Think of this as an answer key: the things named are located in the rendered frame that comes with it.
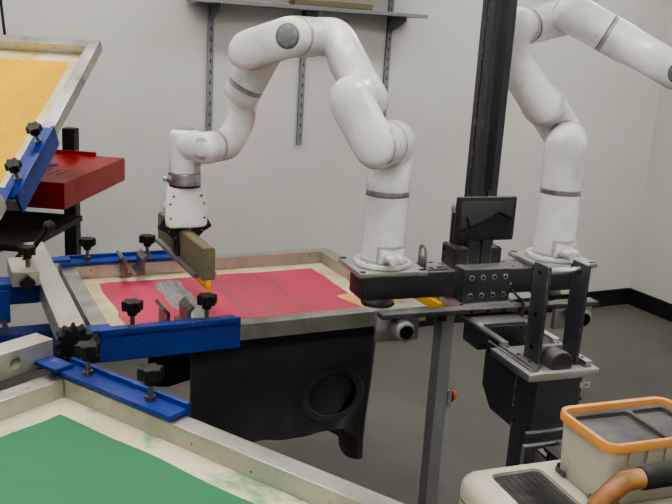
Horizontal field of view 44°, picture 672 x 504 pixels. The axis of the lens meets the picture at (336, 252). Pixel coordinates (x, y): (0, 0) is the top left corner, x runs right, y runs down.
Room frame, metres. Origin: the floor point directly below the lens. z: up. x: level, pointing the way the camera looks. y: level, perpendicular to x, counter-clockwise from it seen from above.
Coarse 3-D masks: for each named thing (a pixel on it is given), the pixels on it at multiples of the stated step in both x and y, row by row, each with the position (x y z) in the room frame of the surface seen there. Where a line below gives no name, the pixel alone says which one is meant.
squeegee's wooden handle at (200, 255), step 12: (180, 228) 1.97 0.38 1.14; (168, 240) 2.05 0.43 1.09; (180, 240) 1.95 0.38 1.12; (192, 240) 1.87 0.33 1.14; (180, 252) 1.95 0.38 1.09; (192, 252) 1.86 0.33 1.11; (204, 252) 1.79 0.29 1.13; (192, 264) 1.86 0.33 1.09; (204, 264) 1.79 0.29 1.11; (204, 276) 1.79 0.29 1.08
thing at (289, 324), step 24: (168, 264) 2.21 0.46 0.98; (216, 264) 2.28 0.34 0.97; (240, 264) 2.31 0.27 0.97; (264, 264) 2.34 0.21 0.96; (288, 264) 2.37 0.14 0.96; (336, 264) 2.32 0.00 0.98; (72, 288) 1.92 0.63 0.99; (96, 312) 1.76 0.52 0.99; (312, 312) 1.85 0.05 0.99; (336, 312) 1.86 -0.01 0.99; (360, 312) 1.87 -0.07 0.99; (96, 336) 1.61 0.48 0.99; (240, 336) 1.73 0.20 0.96; (264, 336) 1.76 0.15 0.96
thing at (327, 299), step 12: (324, 300) 2.05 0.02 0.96; (336, 300) 2.06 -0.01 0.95; (120, 312) 1.87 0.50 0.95; (144, 312) 1.88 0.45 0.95; (156, 312) 1.88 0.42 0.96; (216, 312) 1.91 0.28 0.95; (228, 312) 1.91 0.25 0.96; (240, 312) 1.92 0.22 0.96; (288, 312) 1.94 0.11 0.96; (300, 312) 1.94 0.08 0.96
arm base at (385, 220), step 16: (368, 208) 1.75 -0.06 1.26; (384, 208) 1.73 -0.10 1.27; (400, 208) 1.74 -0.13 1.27; (368, 224) 1.74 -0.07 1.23; (384, 224) 1.73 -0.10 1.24; (400, 224) 1.74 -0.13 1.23; (368, 240) 1.74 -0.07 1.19; (384, 240) 1.73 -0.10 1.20; (400, 240) 1.74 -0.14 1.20; (368, 256) 1.74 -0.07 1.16; (384, 256) 1.71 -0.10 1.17; (400, 256) 1.72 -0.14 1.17
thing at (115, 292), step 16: (256, 272) 2.27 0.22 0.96; (272, 272) 2.28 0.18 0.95; (288, 272) 2.29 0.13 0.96; (304, 272) 2.30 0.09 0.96; (112, 288) 2.05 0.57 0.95; (128, 288) 2.05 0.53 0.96; (144, 288) 2.06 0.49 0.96; (192, 288) 2.09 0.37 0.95; (304, 288) 2.15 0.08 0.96; (320, 288) 2.15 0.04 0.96; (336, 288) 2.16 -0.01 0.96; (144, 304) 1.93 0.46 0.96
